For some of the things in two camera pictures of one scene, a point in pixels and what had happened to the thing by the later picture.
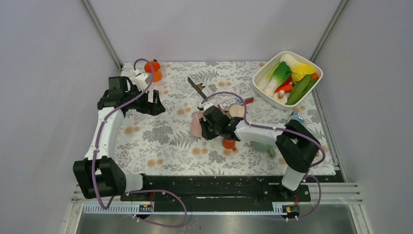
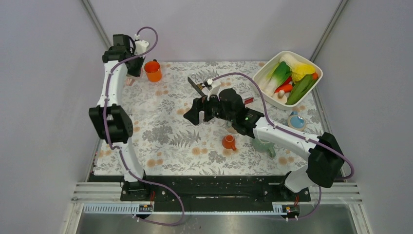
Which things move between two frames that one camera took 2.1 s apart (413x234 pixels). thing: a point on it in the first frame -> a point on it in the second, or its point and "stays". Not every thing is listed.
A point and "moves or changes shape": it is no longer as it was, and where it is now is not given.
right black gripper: (205, 133) -> (193, 115)
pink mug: (196, 129) moves or changes shape
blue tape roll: (294, 115) stays
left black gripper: (154, 108) -> (137, 72)
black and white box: (202, 88) stays
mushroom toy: (280, 97) stays
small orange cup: (229, 144) stays
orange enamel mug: (158, 76) stays
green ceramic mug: (264, 147) stays
